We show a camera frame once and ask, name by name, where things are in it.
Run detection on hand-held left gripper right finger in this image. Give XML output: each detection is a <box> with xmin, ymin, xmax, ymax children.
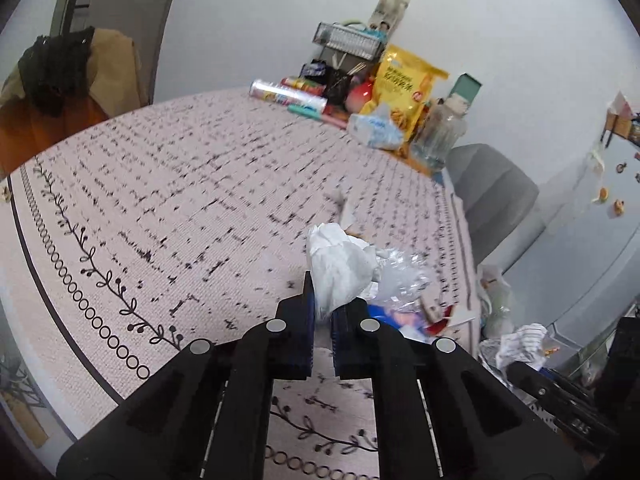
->
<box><xmin>332</xmin><ymin>299</ymin><xmax>586</xmax><ymax>480</ymax></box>

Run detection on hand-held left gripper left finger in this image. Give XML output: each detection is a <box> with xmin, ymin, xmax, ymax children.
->
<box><xmin>56</xmin><ymin>270</ymin><xmax>317</xmax><ymax>480</ymax></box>

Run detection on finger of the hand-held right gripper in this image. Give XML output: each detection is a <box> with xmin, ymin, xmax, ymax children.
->
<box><xmin>507</xmin><ymin>360</ymin><xmax>621</xmax><ymax>448</ymax></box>

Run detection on blue white small carton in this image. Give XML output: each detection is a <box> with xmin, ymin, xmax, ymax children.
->
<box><xmin>367</xmin><ymin>302</ymin><xmax>401</xmax><ymax>326</ymax></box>

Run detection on white tissue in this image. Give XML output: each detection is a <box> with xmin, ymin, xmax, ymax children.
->
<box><xmin>306</xmin><ymin>222</ymin><xmax>383</xmax><ymax>311</ymax></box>

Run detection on crumpled striped white paper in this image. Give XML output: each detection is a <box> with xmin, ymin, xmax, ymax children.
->
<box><xmin>495</xmin><ymin>324</ymin><xmax>551</xmax><ymax>368</ymax></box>

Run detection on clear plastic wrap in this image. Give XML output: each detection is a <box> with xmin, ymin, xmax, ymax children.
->
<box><xmin>372</xmin><ymin>247</ymin><xmax>441</xmax><ymax>311</ymax></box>

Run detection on white fridge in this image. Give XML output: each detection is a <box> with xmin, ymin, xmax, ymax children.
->
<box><xmin>480</xmin><ymin>125</ymin><xmax>640</xmax><ymax>356</ymax></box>

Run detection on red white wrapper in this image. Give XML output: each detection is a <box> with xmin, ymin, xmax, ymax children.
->
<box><xmin>420</xmin><ymin>300</ymin><xmax>478</xmax><ymax>336</ymax></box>

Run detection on cluster of fridge magnets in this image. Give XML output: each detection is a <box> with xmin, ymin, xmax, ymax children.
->
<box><xmin>592</xmin><ymin>160</ymin><xmax>631</xmax><ymax>218</ymax></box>

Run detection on patterned pink tablecloth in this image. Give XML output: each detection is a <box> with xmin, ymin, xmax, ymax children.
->
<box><xmin>0</xmin><ymin>87</ymin><xmax>481</xmax><ymax>480</ymax></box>

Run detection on blue white tissue packet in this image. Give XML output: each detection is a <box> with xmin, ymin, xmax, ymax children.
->
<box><xmin>347</xmin><ymin>105</ymin><xmax>406</xmax><ymax>151</ymax></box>

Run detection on grey upholstered chair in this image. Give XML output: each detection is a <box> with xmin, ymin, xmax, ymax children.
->
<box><xmin>445</xmin><ymin>143</ymin><xmax>546</xmax><ymax>266</ymax></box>

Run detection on colourful chips can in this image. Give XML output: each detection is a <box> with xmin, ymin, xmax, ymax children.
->
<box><xmin>249</xmin><ymin>79</ymin><xmax>328</xmax><ymax>113</ymax></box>

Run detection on red round fruit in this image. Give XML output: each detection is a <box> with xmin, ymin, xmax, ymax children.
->
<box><xmin>345</xmin><ymin>82</ymin><xmax>376</xmax><ymax>113</ymax></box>

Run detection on clear glass jar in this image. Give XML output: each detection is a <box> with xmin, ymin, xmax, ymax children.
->
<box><xmin>410</xmin><ymin>97</ymin><xmax>468</xmax><ymax>171</ymax></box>

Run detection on black mesh pen holder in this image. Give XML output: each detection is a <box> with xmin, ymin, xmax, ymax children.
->
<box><xmin>325</xmin><ymin>67</ymin><xmax>353</xmax><ymax>108</ymax></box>

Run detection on red chips can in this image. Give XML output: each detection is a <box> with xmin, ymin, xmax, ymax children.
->
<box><xmin>281</xmin><ymin>76</ymin><xmax>326</xmax><ymax>96</ymax></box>

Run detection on yellow snack bag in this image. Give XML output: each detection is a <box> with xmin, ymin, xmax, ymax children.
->
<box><xmin>360</xmin><ymin>45</ymin><xmax>451</xmax><ymax>151</ymax></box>

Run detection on green printed box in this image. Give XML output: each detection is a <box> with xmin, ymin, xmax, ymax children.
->
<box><xmin>447</xmin><ymin>73</ymin><xmax>483</xmax><ymax>106</ymax></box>

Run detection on brown coat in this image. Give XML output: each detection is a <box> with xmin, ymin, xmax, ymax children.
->
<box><xmin>0</xmin><ymin>27</ymin><xmax>148</xmax><ymax>126</ymax></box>

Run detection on orange chair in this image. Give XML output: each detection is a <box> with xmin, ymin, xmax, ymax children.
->
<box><xmin>0</xmin><ymin>95</ymin><xmax>108</xmax><ymax>176</ymax></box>

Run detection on black cloth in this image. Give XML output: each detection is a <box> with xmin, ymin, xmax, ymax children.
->
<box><xmin>17</xmin><ymin>27</ymin><xmax>96</xmax><ymax>116</ymax></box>

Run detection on silver wire basket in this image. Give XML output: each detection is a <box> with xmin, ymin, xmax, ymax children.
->
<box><xmin>312</xmin><ymin>21</ymin><xmax>386</xmax><ymax>61</ymax></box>

